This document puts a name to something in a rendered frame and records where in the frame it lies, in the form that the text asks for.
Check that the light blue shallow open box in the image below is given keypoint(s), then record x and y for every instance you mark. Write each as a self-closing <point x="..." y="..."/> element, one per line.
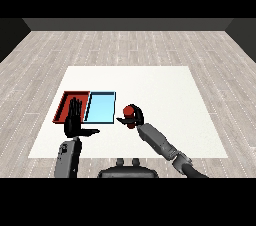
<point x="100" y="107"/>

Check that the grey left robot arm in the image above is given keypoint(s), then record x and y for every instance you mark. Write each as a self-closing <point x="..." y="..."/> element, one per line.
<point x="67" y="158"/>

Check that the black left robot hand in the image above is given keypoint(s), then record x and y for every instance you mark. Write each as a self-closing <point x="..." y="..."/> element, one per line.
<point x="74" y="126"/>

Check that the red shallow open box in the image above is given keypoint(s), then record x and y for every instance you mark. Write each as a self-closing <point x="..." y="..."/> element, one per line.
<point x="68" y="108"/>

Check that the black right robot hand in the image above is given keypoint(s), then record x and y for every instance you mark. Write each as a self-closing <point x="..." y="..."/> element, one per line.
<point x="138" y="116"/>

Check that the small red can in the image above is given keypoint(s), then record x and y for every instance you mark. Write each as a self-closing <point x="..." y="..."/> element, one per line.
<point x="128" y="112"/>

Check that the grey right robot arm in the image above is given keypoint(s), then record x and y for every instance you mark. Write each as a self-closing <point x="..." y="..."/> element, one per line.
<point x="166" y="148"/>

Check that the dark grey robot body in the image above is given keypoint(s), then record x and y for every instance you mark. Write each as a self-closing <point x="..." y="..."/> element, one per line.
<point x="128" y="171"/>

